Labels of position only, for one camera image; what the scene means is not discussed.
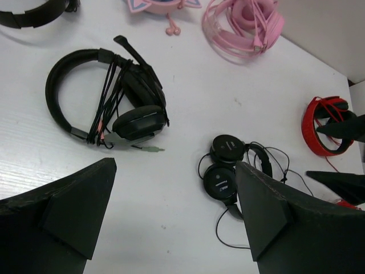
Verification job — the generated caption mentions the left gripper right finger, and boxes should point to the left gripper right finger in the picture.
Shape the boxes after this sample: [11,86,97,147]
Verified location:
[236,162,364,273]

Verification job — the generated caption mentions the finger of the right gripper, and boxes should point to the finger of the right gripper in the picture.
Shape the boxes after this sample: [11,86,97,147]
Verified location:
[306,171,364,205]
[316,115,365,142]

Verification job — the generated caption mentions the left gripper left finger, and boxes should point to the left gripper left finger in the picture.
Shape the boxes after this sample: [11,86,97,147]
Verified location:
[1,158,117,273]

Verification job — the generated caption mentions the black Panasonic wired headphones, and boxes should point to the black Panasonic wired headphones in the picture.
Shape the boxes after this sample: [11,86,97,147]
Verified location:
[198,134,323,250]

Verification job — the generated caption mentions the folded red headphones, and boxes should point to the folded red headphones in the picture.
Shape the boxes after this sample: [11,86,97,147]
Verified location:
[335,200,362,210]

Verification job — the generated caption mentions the red black headphones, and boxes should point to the red black headphones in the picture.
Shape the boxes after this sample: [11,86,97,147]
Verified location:
[301,96,357,174]

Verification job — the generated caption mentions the pink gaming headphones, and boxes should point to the pink gaming headphones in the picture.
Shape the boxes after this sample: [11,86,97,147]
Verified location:
[201,0,285,59]

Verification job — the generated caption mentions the small black headphones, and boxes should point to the small black headphones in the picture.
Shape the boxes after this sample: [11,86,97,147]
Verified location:
[1,0,80,29]

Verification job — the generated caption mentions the pink blue cat-ear headphones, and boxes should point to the pink blue cat-ear headphones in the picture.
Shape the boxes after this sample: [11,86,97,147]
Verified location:
[127,0,202,36]

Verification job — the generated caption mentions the black headset with microphone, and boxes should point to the black headset with microphone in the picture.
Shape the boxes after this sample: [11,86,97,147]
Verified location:
[45,35,169,152]

